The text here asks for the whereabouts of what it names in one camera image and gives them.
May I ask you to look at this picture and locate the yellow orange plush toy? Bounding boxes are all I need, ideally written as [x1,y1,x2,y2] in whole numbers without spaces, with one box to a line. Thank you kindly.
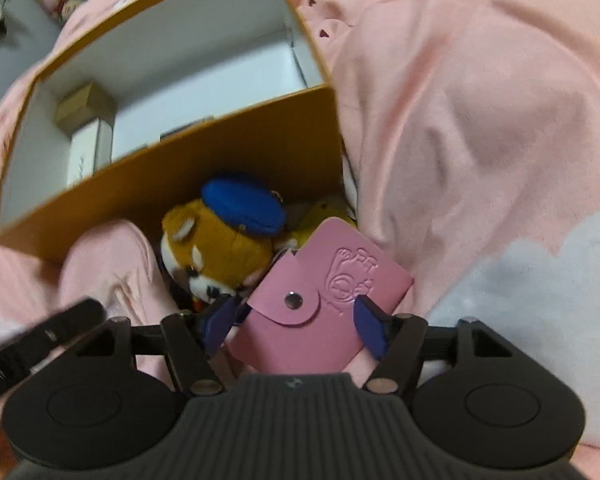
[275,199,358,256]

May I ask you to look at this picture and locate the orange cardboard box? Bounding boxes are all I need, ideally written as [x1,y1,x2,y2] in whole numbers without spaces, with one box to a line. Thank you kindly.
[0,0,346,263]

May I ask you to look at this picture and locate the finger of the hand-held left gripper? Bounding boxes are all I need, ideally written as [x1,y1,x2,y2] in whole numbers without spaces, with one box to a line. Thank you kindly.
[42,297,107,356]

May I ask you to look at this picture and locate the white power bank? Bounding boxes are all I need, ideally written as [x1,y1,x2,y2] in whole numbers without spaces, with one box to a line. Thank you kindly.
[66,117,115,191]

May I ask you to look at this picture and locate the small brown cardboard box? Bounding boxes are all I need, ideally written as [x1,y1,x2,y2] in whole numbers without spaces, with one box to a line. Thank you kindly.
[54,82,117,136]

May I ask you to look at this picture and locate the pink card holder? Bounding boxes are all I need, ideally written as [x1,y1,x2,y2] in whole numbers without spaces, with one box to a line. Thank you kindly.
[228,216,415,378]

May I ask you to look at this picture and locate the plush dog with blue cap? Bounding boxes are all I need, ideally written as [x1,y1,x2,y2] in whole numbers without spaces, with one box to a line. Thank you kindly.
[160,175,288,311]

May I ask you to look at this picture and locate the pink cloud print blanket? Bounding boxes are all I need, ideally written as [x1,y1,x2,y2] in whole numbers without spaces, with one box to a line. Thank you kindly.
[0,0,600,480]

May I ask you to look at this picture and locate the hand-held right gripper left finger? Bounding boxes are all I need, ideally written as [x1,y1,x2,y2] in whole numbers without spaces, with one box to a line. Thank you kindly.
[75,295,253,396]

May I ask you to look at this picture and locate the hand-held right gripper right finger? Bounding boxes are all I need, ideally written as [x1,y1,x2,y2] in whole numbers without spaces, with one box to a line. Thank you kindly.
[352,294,528,395]

